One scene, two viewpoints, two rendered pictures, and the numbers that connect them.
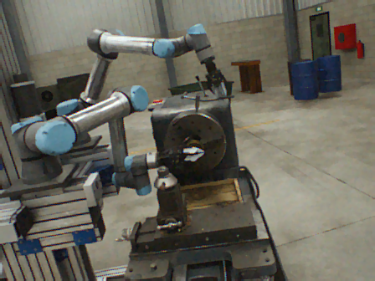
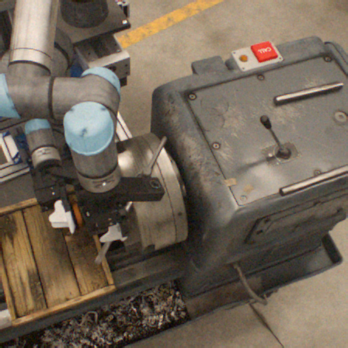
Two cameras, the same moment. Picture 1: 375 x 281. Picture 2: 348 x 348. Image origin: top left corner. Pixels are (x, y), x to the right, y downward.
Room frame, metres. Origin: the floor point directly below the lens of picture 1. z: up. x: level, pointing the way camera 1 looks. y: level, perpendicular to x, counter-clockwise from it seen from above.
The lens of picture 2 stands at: (1.35, -0.51, 2.22)
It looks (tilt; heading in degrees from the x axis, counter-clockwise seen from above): 62 degrees down; 57
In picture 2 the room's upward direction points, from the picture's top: 8 degrees clockwise
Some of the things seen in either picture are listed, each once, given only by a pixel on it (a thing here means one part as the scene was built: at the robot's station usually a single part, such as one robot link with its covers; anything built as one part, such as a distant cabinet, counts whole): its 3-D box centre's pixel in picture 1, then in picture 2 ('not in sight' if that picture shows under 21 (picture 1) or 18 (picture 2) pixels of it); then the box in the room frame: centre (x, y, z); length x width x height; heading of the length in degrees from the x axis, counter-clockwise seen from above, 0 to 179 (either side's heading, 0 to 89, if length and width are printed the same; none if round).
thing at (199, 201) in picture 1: (201, 200); (50, 251); (1.28, 0.00, 0.89); 0.36 x 0.30 x 0.04; 85
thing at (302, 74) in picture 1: (305, 80); not in sight; (7.57, -3.00, 0.44); 0.59 x 0.59 x 0.88
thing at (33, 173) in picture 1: (39, 165); not in sight; (1.17, 0.60, 1.21); 0.15 x 0.15 x 0.10
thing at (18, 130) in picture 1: (31, 136); not in sight; (1.16, 0.59, 1.33); 0.13 x 0.12 x 0.14; 52
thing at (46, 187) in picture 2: (171, 158); (50, 186); (1.36, 0.10, 1.08); 0.12 x 0.09 x 0.08; 84
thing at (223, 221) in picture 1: (192, 227); not in sight; (0.97, 0.05, 0.95); 0.43 x 0.17 x 0.05; 85
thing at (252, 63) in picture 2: not in sight; (255, 61); (2.02, 0.17, 1.23); 0.13 x 0.08 x 0.05; 175
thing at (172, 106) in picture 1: (194, 127); (265, 151); (1.98, -0.04, 1.06); 0.59 x 0.48 x 0.39; 175
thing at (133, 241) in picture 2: (213, 142); (126, 231); (1.49, -0.10, 1.08); 0.12 x 0.11 x 0.05; 85
